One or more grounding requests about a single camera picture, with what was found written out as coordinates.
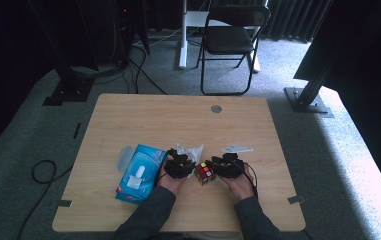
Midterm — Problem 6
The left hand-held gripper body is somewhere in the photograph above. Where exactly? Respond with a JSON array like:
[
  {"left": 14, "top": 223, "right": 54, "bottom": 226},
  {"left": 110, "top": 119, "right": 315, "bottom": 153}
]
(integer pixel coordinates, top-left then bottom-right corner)
[{"left": 162, "top": 142, "right": 198, "bottom": 180}]

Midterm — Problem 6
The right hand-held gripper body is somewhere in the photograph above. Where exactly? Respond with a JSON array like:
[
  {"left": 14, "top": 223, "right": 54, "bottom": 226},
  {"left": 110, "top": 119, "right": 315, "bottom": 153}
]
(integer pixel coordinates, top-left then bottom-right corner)
[{"left": 210, "top": 143, "right": 255, "bottom": 180}]

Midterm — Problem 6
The multicoloured puzzle cube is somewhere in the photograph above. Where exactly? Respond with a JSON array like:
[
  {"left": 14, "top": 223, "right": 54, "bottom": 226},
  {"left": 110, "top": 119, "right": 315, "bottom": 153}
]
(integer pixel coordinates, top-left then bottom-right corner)
[{"left": 195, "top": 161, "right": 217, "bottom": 187}]

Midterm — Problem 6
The blue wet wipes packet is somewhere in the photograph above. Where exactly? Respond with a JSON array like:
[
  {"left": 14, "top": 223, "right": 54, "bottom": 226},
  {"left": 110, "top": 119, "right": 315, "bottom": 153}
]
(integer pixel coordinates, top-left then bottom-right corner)
[{"left": 115, "top": 143, "right": 169, "bottom": 205}]

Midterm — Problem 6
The person's left hand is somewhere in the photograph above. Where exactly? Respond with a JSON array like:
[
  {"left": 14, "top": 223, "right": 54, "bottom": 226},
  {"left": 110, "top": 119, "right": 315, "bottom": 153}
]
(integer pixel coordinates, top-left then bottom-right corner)
[{"left": 156, "top": 166, "right": 188, "bottom": 196}]

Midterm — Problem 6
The person's right hand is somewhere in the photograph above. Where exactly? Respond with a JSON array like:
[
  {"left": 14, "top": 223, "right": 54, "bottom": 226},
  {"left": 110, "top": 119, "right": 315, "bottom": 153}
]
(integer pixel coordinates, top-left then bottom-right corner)
[{"left": 219, "top": 165, "right": 258, "bottom": 202}]

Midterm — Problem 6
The black metal stand with plate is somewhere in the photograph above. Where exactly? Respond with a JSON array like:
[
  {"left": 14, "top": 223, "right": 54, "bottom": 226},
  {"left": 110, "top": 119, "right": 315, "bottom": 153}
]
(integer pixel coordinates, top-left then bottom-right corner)
[{"left": 283, "top": 49, "right": 335, "bottom": 119}]

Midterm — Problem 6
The black folding chair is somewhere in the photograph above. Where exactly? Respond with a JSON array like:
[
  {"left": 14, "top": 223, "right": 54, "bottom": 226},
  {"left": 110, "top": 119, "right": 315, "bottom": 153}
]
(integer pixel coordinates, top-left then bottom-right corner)
[{"left": 196, "top": 4, "right": 272, "bottom": 97}]

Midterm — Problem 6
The black stand with base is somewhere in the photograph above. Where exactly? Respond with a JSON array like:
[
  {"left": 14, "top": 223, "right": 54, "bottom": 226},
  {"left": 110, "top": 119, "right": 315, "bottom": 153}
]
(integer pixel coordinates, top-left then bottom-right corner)
[{"left": 27, "top": 0, "right": 96, "bottom": 108}]

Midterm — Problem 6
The black computer tower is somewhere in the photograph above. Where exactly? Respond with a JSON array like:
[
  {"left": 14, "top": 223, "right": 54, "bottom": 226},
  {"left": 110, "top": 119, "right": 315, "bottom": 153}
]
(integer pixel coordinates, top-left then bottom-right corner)
[{"left": 110, "top": 0, "right": 151, "bottom": 65}]

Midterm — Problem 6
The dark pleated curtain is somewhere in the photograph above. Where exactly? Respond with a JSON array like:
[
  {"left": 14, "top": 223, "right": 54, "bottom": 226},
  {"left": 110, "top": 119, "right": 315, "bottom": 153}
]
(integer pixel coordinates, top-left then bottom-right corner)
[{"left": 263, "top": 0, "right": 333, "bottom": 44}]

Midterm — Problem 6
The black cloth screen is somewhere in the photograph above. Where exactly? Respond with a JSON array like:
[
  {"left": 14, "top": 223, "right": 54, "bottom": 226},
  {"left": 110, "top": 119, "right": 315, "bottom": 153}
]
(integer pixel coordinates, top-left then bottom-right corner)
[{"left": 293, "top": 0, "right": 381, "bottom": 188}]

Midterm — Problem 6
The right hand-held gripper cable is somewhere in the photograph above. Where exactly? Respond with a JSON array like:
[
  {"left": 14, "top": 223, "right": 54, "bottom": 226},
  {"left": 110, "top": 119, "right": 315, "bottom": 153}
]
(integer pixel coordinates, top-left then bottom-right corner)
[{"left": 234, "top": 159, "right": 260, "bottom": 201}]

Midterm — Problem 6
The black looped floor cable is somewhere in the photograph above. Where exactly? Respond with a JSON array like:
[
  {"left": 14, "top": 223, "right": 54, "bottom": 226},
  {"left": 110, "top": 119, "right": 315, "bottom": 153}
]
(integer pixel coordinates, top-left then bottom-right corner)
[{"left": 16, "top": 159, "right": 75, "bottom": 240}]

